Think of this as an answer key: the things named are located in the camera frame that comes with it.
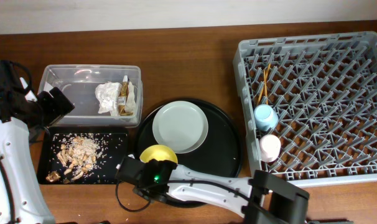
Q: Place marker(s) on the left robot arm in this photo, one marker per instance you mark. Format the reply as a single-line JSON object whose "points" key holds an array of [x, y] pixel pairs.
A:
{"points": [[21, 200]]}

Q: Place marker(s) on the yellow bowl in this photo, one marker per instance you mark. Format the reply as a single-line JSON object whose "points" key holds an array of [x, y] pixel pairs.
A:
{"points": [[159, 153]]}

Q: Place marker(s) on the white tissue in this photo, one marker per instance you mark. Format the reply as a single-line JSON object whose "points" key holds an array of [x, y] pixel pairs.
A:
{"points": [[107, 95]]}

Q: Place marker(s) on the black rectangular tray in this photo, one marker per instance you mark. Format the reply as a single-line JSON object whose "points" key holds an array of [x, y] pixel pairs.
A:
{"points": [[117, 147]]}

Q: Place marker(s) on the peanut shell food scraps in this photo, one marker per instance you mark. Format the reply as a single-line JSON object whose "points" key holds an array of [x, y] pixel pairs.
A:
{"points": [[76, 157]]}

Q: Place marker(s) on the clear plastic bin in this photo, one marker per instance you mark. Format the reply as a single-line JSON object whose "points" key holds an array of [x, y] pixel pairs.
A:
{"points": [[78, 83]]}

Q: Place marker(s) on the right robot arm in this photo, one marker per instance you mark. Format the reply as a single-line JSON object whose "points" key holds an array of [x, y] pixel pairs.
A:
{"points": [[263, 198]]}

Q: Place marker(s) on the wooden chopstick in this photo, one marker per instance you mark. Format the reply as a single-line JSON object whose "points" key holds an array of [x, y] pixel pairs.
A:
{"points": [[265, 86], [262, 91]]}

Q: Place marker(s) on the grey dishwasher rack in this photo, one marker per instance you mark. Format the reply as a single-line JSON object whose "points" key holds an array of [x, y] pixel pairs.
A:
{"points": [[324, 90]]}

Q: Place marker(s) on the blue plastic cup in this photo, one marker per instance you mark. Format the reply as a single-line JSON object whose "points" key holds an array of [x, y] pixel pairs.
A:
{"points": [[265, 117]]}

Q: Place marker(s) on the round black serving tray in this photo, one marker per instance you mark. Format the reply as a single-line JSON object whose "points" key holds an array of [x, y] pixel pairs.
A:
{"points": [[220, 154]]}

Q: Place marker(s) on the gold snack wrapper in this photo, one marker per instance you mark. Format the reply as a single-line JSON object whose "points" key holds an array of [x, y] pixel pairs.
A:
{"points": [[122, 98]]}

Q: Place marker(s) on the grey round plate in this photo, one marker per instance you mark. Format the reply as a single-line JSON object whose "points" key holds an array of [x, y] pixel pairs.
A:
{"points": [[181, 126]]}

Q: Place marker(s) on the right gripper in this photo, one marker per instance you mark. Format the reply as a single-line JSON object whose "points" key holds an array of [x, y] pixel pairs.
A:
{"points": [[144, 191]]}

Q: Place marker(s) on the pink plastic cup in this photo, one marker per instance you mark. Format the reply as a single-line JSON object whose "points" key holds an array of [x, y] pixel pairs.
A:
{"points": [[270, 147]]}

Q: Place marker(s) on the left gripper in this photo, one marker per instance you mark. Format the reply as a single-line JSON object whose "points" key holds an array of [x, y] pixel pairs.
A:
{"points": [[58, 111]]}

